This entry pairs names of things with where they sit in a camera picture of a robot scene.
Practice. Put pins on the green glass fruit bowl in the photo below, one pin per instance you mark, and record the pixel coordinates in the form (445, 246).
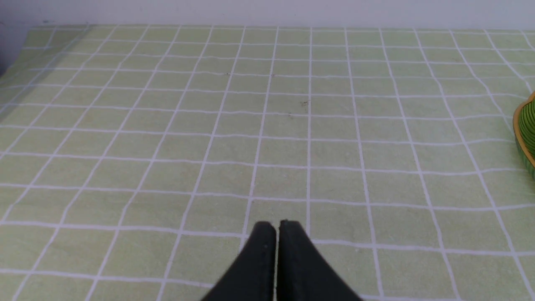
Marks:
(524, 130)

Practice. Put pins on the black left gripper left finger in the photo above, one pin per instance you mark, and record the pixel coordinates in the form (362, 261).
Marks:
(251, 276)

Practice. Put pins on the green checkered tablecloth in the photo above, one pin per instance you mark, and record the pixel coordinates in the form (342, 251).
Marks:
(136, 159)

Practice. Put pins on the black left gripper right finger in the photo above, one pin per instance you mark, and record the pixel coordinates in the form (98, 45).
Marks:
(302, 273)

